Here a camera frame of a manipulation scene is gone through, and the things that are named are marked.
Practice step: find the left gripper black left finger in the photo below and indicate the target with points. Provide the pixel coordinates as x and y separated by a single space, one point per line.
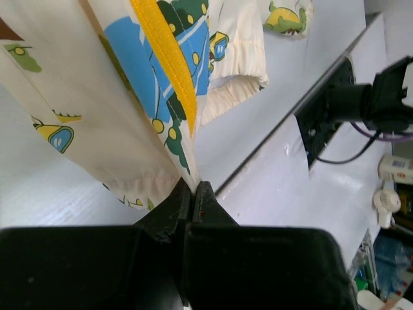
95 267

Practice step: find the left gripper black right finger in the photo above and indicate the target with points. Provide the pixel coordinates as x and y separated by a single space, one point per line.
230 266

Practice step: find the yellow dinosaur print jacket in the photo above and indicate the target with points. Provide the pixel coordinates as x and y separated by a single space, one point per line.
120 88

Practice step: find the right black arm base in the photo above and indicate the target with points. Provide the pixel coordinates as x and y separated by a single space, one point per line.
312 115

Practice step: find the white taped cover plate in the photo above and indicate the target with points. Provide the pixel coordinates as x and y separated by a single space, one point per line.
259 194

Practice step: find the white labelled bottle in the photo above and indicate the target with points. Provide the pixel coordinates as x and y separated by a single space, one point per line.
397 169

